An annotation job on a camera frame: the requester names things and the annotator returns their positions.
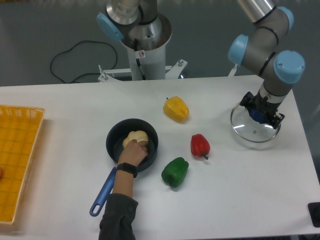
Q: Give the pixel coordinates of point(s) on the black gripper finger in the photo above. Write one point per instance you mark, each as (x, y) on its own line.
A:
(247, 100)
(276, 120)

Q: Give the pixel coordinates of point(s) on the black gripper body blue part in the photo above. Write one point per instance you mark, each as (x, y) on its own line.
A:
(262, 110)

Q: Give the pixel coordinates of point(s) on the glass pot lid steel rim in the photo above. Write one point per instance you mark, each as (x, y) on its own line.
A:
(250, 130)

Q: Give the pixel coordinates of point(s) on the beige bread roll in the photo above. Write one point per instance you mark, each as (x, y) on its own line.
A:
(139, 136)

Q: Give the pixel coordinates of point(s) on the forearm in grey sleeve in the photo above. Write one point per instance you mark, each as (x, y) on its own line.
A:
(120, 210)

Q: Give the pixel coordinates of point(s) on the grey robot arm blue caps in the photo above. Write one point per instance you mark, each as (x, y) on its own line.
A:
(279, 71)

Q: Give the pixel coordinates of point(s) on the person's bare hand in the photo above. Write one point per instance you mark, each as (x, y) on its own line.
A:
(134, 153)

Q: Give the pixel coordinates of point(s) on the red bell pepper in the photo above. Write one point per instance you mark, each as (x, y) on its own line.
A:
(199, 146)

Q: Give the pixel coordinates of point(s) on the yellow bell pepper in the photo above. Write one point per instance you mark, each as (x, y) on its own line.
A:
(176, 109)

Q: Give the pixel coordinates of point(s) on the black device at table corner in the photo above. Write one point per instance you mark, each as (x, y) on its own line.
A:
(314, 212)

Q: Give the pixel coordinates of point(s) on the green bell pepper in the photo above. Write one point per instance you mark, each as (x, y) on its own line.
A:
(175, 172)

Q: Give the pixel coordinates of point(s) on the black wrist watch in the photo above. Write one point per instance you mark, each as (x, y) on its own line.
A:
(128, 168)

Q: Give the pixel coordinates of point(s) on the yellow woven basket tray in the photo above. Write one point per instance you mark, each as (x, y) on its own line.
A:
(19, 130)

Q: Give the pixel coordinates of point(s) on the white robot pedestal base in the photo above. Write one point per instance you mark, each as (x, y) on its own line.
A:
(146, 48)

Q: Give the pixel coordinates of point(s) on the dark saucepan blue handle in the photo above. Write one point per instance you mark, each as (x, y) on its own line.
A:
(114, 147)

